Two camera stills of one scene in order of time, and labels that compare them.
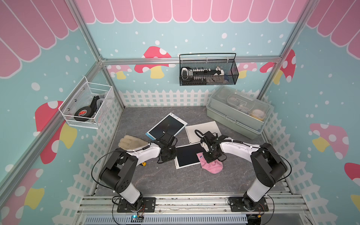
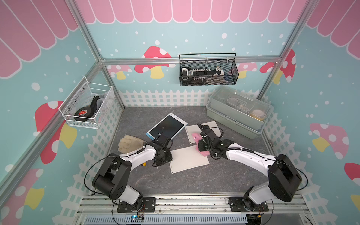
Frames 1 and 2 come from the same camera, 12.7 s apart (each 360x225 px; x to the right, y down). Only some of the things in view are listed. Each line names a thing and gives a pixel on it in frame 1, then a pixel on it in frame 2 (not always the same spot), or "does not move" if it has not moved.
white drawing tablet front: x=203 y=128 does not move
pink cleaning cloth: x=215 y=167 -> x=197 y=137
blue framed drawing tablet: x=169 y=124 does not move
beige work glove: x=129 y=142 does not move
